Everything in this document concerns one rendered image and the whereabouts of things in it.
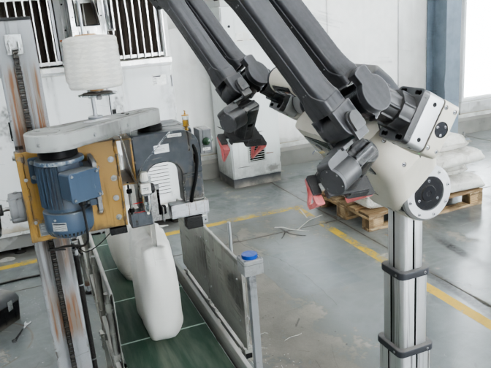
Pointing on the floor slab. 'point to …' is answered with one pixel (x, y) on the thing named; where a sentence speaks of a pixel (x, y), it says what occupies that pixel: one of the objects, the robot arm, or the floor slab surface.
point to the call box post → (254, 321)
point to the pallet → (346, 209)
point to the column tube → (31, 60)
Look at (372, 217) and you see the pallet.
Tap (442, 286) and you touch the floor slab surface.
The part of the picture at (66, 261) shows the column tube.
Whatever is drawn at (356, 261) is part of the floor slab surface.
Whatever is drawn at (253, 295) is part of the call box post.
